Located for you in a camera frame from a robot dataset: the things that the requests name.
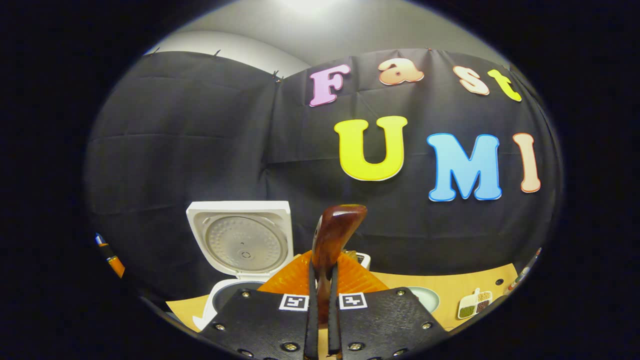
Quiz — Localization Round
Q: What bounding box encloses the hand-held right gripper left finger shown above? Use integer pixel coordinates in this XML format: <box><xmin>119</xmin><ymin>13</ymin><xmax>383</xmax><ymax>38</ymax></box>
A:
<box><xmin>199</xmin><ymin>251</ymin><xmax>319</xmax><ymax>360</ymax></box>

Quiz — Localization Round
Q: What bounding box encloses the pale green plate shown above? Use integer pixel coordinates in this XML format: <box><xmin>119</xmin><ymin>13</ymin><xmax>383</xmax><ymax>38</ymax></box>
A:
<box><xmin>407</xmin><ymin>286</ymin><xmax>441</xmax><ymax>314</ymax></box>

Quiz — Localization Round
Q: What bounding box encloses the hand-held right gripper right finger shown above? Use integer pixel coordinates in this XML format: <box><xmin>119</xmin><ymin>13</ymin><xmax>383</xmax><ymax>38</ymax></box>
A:
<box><xmin>327</xmin><ymin>251</ymin><xmax>450</xmax><ymax>360</ymax></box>

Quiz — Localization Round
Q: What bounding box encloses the clear plastic water bottle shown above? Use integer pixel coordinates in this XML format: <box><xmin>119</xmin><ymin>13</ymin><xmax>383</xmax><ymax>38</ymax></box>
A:
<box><xmin>507</xmin><ymin>247</ymin><xmax>543</xmax><ymax>294</ymax></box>

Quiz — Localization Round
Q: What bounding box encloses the black backdrop cloth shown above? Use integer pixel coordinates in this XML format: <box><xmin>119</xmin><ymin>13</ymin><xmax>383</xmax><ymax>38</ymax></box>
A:
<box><xmin>85</xmin><ymin>47</ymin><xmax>563</xmax><ymax>301</ymax></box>

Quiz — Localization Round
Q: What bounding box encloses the brown wooden spoon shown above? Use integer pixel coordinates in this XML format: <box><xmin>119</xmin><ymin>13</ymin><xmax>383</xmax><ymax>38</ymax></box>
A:
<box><xmin>311</xmin><ymin>204</ymin><xmax>368</xmax><ymax>326</ymax></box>

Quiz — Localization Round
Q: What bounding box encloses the white divided dish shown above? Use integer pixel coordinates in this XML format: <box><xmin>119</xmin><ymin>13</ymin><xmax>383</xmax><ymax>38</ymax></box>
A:
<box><xmin>457</xmin><ymin>288</ymin><xmax>493</xmax><ymax>320</ymax></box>

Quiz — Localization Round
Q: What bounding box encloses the white rice cooker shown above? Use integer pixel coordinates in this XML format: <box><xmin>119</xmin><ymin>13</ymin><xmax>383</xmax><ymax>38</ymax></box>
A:
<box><xmin>186</xmin><ymin>201</ymin><xmax>295</xmax><ymax>332</ymax></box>

